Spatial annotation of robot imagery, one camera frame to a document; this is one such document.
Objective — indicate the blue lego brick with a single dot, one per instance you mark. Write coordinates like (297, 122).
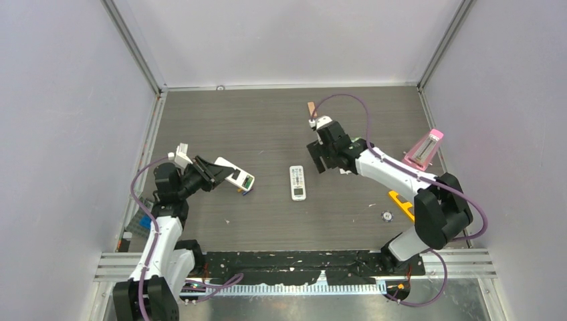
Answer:
(145, 222)

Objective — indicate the grey lego baseplate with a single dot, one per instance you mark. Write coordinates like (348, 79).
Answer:
(133, 215)

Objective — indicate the yellow triangle frame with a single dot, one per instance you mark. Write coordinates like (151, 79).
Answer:
(405, 206)

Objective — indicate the large white remote control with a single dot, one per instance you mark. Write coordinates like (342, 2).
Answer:
(240, 178)

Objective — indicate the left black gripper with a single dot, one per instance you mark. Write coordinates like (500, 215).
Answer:
(210, 174)

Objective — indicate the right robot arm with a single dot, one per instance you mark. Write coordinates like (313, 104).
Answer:
(440, 211)

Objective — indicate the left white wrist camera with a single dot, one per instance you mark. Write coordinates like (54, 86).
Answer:
(180, 157)

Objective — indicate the small white remote control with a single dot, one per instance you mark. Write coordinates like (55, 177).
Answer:
(297, 183)

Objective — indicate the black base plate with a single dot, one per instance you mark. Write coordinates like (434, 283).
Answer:
(297, 268)

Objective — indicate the pink metronome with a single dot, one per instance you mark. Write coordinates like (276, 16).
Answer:
(420, 156)

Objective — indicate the small round poker chip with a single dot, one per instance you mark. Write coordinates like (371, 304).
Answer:
(387, 216)

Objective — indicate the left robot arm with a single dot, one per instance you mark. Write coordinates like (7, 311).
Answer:
(152, 290)

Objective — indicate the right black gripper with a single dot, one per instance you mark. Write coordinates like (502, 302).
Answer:
(317, 149)

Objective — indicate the wooden block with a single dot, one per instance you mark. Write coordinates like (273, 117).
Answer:
(312, 109)

